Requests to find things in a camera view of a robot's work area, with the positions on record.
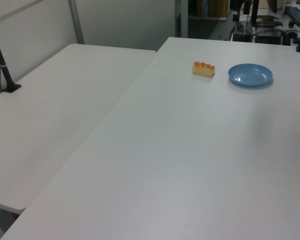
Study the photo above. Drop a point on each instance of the orange glazed bread loaf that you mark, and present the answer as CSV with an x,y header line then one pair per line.
x,y
203,69

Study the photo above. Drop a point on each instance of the grey metal shelf frame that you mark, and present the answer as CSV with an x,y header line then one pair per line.
x,y
181,18

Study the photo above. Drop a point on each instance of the blue round plate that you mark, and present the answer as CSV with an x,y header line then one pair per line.
x,y
250,75

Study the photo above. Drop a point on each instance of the brown cardboard box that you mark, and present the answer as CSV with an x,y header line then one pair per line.
x,y
216,8

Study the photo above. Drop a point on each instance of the brown flat object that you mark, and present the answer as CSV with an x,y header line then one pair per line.
x,y
269,22

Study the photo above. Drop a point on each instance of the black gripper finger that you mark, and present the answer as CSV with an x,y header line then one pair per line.
x,y
246,9
236,16

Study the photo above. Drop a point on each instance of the black camera stand pole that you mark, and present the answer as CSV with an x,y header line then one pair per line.
x,y
2,67

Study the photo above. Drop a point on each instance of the black electronics unit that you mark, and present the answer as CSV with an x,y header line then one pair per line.
x,y
269,37

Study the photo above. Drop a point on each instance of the grey metal partition post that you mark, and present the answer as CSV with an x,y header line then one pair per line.
x,y
76,21

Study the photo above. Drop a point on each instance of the black upright post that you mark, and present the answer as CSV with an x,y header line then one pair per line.
x,y
255,12

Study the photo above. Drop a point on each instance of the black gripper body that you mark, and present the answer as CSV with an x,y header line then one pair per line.
x,y
236,4

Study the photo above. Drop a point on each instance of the black keyboard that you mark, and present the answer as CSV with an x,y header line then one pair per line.
x,y
293,13

